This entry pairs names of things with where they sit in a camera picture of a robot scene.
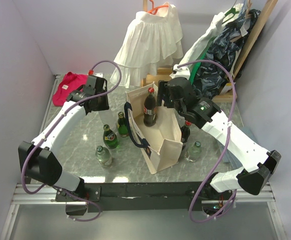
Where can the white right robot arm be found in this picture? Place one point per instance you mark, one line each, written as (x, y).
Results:
(208, 116)

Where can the green garment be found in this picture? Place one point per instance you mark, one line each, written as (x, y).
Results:
(196, 67)

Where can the folded pink shirt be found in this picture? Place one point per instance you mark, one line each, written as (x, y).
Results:
(70, 82)

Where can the white ruffled dress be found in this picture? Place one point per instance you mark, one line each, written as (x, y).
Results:
(152, 41)

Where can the beige canvas tote bag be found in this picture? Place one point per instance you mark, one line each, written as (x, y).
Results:
(160, 144)

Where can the orange clothes hanger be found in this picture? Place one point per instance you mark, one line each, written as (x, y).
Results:
(154, 9)

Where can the dark blue patterned garment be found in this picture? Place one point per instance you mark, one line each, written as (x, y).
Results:
(224, 50)

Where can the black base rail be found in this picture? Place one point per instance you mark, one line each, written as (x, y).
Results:
(133, 196)

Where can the green glass bottle gold cap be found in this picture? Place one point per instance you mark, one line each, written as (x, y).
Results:
(121, 125)

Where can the green clothes hanger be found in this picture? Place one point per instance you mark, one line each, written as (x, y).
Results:
(230, 14)

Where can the white shirt on hanger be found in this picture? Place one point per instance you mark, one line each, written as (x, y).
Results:
(203, 42)

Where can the small cola bottle red cap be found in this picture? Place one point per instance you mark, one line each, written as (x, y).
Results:
(185, 133)

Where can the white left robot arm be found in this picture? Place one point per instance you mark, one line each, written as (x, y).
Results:
(38, 159)

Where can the folded light blue cloth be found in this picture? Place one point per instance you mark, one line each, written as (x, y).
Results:
(248, 135)

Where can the large cola bottle red cap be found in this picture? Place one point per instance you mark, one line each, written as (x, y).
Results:
(150, 108)

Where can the green glass bottle labelled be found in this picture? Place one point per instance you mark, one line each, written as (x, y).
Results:
(109, 137)

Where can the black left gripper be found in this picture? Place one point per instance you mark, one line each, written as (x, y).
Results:
(104, 106)

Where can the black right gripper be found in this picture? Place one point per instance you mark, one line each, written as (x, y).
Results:
(163, 89)

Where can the clear plastic bottle blue cap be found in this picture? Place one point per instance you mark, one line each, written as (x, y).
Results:
(107, 118)

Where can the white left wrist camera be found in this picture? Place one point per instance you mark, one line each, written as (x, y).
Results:
(97, 74)

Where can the clear glass bottle green cap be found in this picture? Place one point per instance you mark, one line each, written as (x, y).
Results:
(193, 152)
(103, 156)

